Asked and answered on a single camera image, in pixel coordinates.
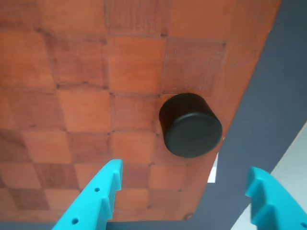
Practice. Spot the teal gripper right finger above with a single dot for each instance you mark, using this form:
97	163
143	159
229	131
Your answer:
280	208

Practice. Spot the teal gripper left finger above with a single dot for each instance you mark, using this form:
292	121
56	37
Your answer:
96	203

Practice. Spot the black cylinder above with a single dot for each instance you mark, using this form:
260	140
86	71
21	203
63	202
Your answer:
192	129

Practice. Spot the white paper piece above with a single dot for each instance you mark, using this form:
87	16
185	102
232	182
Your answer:
213	172

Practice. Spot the brown wooden chessboard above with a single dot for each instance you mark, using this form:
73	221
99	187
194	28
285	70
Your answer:
72	95

